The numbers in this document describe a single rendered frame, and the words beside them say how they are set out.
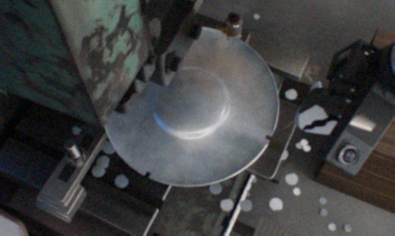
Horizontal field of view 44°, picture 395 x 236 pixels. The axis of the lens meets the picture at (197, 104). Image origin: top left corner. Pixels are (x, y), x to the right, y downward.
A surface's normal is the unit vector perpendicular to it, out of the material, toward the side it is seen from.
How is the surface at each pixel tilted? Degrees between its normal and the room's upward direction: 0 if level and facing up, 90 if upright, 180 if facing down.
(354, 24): 0
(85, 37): 90
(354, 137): 39
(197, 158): 2
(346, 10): 0
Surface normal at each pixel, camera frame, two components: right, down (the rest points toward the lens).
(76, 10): 0.90, 0.39
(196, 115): -0.01, -0.43
